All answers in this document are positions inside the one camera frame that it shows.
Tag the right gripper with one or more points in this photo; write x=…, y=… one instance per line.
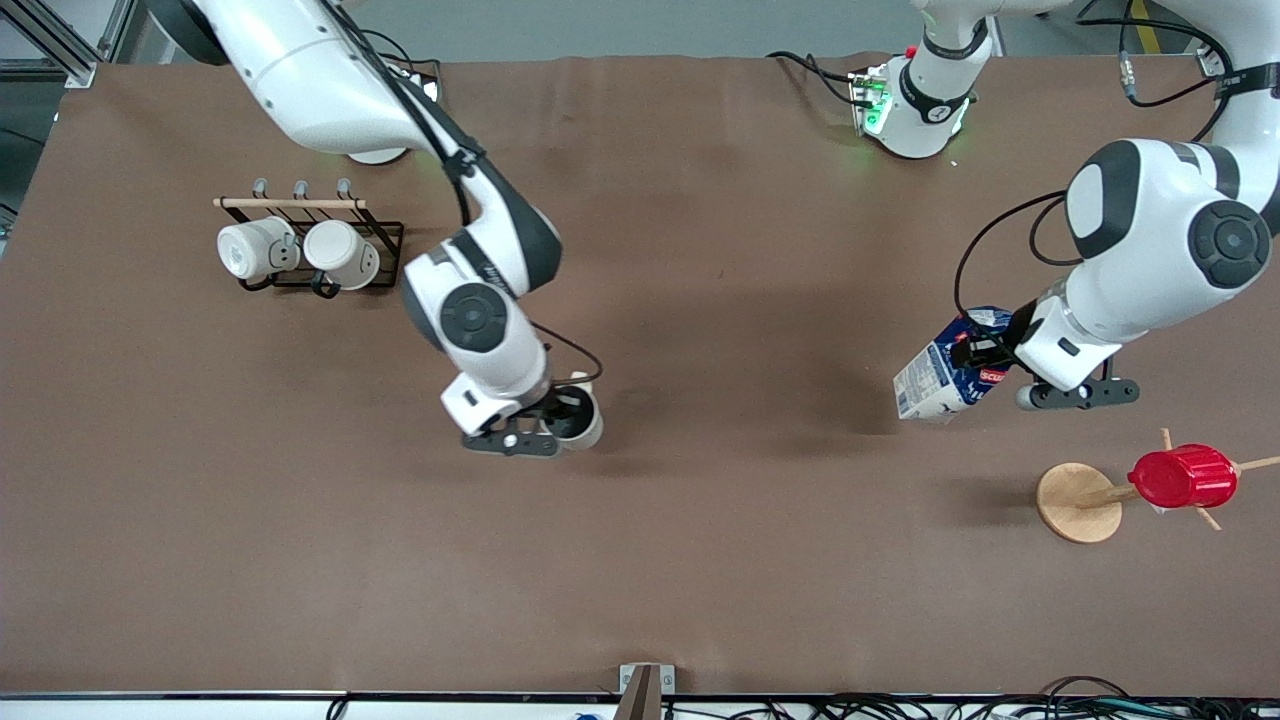
x=562, y=405

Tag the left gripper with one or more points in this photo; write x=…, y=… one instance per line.
x=1001, y=347

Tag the grey ceramic mug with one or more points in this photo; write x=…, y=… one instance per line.
x=592, y=430

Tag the blue white milk carton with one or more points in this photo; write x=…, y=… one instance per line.
x=930, y=385

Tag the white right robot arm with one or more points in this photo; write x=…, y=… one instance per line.
x=300, y=70

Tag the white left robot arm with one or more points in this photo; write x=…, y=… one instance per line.
x=1150, y=250

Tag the red plastic cup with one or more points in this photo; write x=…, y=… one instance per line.
x=1185, y=478

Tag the wooden mug tree stand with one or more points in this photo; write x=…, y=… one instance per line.
x=1078, y=505

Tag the white ceramic mug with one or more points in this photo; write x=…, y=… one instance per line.
x=340, y=255
x=250, y=250

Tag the metal table edge bracket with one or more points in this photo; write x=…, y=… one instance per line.
x=640, y=695

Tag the aluminium frame profile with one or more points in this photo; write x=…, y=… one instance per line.
x=75, y=55

